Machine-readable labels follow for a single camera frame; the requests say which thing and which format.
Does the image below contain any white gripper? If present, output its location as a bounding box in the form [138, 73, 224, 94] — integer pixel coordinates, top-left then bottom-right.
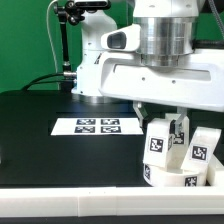
[99, 24, 224, 134]

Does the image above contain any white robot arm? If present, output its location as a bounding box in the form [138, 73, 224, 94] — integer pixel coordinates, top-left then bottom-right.
[73, 0, 224, 112]

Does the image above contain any white marker sheet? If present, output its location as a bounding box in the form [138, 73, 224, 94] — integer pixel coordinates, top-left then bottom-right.
[51, 118, 143, 136]

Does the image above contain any white right fence bar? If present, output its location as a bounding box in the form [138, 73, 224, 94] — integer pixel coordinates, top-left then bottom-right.
[207, 156, 224, 187]

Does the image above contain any white fence bar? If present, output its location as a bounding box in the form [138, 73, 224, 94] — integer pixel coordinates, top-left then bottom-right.
[207, 156, 224, 187]
[0, 187, 224, 218]

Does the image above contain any white front fence bar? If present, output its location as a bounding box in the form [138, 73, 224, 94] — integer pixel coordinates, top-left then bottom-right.
[0, 187, 224, 218]

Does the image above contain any black cable bundle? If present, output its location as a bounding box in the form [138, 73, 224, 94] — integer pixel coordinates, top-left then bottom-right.
[21, 70, 78, 92]

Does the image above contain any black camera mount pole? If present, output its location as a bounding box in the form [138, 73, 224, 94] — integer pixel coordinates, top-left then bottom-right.
[54, 0, 84, 78]

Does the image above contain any white cable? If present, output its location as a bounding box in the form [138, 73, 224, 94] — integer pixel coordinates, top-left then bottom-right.
[46, 0, 60, 74]

